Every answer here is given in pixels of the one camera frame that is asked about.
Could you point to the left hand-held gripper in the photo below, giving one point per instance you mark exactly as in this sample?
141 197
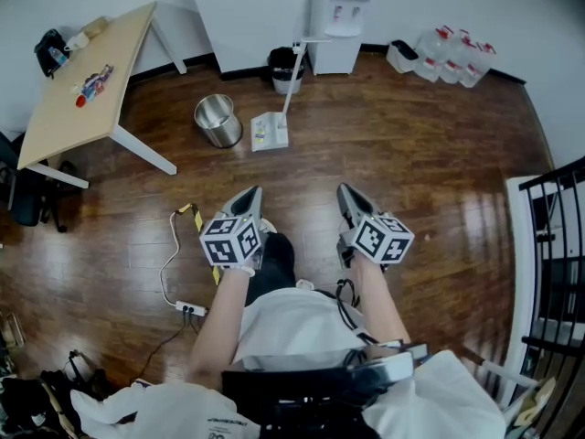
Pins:
228 245

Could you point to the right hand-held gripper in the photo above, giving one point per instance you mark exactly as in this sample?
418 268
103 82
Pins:
381 240

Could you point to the silver metal bin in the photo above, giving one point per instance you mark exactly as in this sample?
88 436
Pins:
224 131

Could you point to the person's left forearm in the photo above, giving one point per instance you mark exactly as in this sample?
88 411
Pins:
219 323

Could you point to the person's right forearm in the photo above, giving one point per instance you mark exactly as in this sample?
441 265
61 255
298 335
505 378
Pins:
381 304

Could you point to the person's left white shoe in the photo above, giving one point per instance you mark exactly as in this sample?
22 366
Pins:
268 227

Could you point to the person's white shoe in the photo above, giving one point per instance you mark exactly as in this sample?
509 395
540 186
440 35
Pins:
305 284
268 227

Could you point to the yellow black striped tape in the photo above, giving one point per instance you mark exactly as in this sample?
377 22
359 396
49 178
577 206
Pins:
198 220

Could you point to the person's black trousers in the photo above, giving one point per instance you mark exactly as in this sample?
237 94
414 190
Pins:
274 263

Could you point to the person's right white shoe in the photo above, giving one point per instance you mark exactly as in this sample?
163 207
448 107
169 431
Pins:
305 284

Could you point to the white power strip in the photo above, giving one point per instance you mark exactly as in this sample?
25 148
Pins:
189 308

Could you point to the person's white shirt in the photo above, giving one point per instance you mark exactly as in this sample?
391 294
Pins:
292 323

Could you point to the black-lined waste bin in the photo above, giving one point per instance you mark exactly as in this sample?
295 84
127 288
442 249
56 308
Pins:
285 69

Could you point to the small white bin black lid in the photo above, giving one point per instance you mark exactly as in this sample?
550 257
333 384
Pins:
401 55

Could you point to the white water dispenser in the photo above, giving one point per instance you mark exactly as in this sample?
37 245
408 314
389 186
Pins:
333 48

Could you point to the cluster of clear water jugs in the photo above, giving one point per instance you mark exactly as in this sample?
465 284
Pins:
452 64

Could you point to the black chest-mounted rig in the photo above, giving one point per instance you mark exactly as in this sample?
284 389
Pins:
311 382

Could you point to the light wooden table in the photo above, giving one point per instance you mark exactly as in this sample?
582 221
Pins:
91 94

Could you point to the pile of colourful snack packets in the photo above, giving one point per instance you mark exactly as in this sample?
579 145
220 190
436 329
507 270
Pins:
95 82

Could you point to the red round lid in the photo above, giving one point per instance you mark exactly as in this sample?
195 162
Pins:
81 101

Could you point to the black stair railing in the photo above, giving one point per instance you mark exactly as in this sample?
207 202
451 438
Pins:
564 263

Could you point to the white metal rack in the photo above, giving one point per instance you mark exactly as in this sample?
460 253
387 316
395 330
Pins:
503 368

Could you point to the black office chair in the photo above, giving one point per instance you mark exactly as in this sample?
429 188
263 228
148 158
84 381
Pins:
27 199

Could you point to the tan cardboard box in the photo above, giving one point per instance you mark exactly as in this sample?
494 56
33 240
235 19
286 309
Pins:
94 26

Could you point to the white mug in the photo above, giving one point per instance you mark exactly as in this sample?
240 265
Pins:
77 40

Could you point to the small clear water bottle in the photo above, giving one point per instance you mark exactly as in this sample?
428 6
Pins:
58 56

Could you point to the white garment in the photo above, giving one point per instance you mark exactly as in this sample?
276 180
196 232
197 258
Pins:
103 410

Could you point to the black equipment bag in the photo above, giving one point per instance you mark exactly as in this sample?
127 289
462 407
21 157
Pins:
27 400

